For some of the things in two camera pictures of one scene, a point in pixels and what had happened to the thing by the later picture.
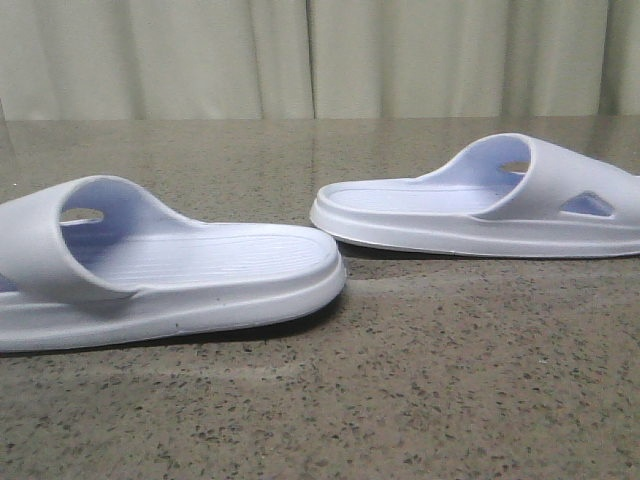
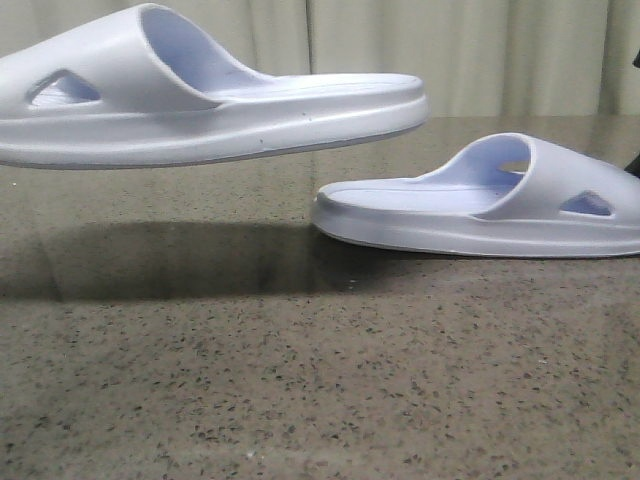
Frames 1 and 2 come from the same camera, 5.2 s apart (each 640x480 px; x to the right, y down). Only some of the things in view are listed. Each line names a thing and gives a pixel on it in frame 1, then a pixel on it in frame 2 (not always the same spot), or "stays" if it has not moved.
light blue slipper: x=98 y=258 -> x=133 y=87
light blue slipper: x=511 y=195 stays
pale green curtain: x=317 y=59 stays
